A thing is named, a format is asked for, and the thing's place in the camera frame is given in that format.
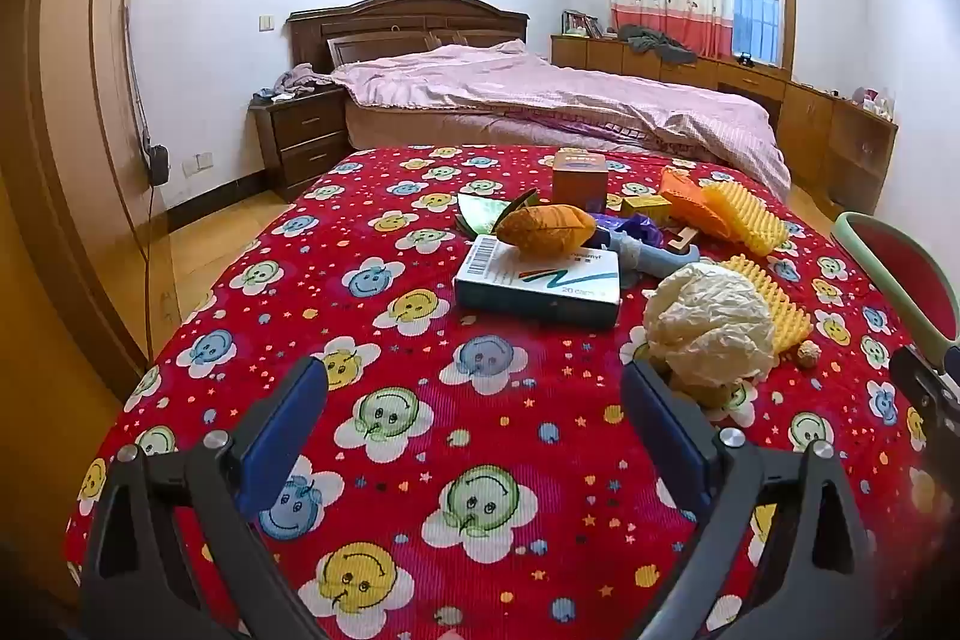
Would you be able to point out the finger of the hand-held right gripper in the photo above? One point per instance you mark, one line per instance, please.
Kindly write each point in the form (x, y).
(926, 385)

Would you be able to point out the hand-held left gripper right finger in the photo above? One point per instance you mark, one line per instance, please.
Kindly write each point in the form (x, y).
(667, 430)

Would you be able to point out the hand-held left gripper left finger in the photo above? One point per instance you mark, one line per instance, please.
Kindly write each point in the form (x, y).
(281, 437)

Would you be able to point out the walnut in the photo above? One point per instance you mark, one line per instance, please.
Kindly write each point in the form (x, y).
(808, 354)

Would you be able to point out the red bin with green rim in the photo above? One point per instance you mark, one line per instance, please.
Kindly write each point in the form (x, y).
(900, 265)

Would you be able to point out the orange cardboard box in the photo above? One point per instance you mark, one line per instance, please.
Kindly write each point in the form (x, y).
(581, 179)

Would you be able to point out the crumpled white paper ball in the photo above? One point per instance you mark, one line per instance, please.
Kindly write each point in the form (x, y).
(709, 325)

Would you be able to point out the yellow foam fruit net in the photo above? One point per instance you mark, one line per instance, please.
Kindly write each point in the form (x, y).
(784, 310)
(742, 220)

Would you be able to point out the red smiley printed blanket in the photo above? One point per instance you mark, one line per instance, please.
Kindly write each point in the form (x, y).
(450, 460)

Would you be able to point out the blue grey tube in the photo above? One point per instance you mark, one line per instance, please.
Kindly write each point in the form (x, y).
(652, 257)

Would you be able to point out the small wooden piece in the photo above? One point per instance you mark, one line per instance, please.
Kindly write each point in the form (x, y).
(684, 241)

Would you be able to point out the purple plastic bag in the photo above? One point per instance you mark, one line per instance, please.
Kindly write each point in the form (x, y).
(637, 229)

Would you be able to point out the white and blue medicine box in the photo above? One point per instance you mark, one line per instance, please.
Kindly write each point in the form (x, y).
(525, 280)

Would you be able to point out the small yellow box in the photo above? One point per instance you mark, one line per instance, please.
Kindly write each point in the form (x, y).
(645, 206)

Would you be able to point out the orange plastic toy piece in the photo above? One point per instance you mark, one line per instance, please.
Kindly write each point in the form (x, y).
(682, 197)

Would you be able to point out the cluster of small bottles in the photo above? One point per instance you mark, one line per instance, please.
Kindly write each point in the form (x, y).
(874, 102)

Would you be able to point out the long wooden cabinet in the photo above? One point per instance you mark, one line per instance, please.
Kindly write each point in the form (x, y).
(802, 115)

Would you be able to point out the wooden nightstand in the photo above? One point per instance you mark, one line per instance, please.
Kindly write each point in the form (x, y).
(307, 138)

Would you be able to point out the pink quilt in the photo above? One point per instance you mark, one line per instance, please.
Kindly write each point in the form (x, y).
(562, 93)

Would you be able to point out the pink clothes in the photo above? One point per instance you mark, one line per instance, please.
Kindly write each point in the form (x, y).
(300, 78)

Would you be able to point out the grey clothes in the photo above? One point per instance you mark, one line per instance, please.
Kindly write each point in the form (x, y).
(652, 42)

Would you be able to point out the wooden wardrobe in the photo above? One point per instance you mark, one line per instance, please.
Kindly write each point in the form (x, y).
(67, 85)

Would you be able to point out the upright books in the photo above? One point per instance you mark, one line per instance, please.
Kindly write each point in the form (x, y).
(581, 24)

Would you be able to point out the wooden bed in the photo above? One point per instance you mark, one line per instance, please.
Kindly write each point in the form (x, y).
(405, 21)

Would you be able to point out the white wall socket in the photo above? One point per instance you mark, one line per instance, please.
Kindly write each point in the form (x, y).
(198, 162)

